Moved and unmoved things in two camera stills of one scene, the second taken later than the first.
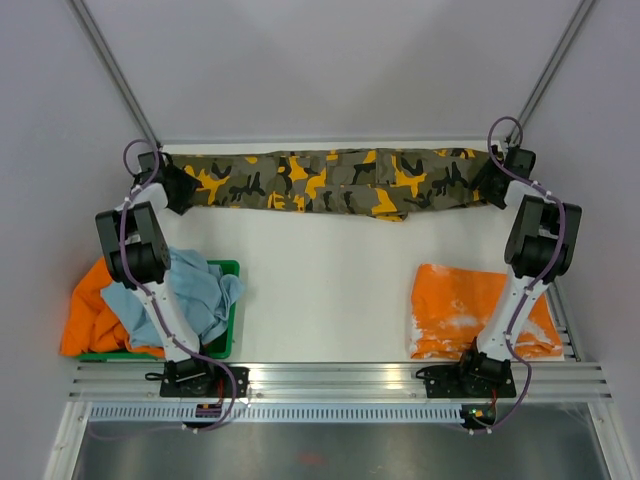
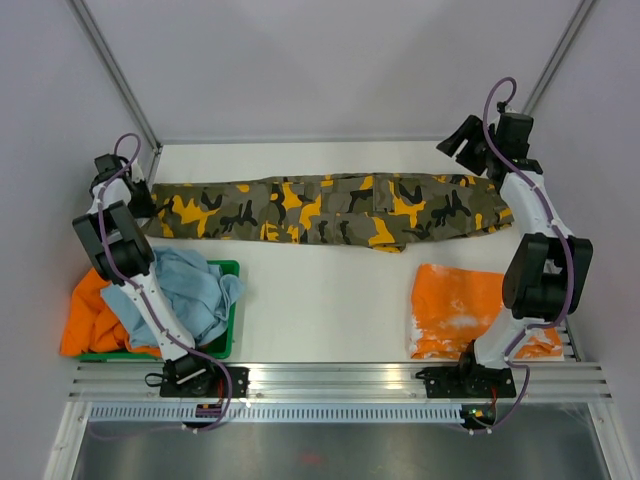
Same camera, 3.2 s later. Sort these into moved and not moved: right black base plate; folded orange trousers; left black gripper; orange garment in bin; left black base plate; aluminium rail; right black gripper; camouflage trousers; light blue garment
Moved: camouflage trousers; right black gripper; left black gripper
Not moved: orange garment in bin; light blue garment; folded orange trousers; right black base plate; left black base plate; aluminium rail
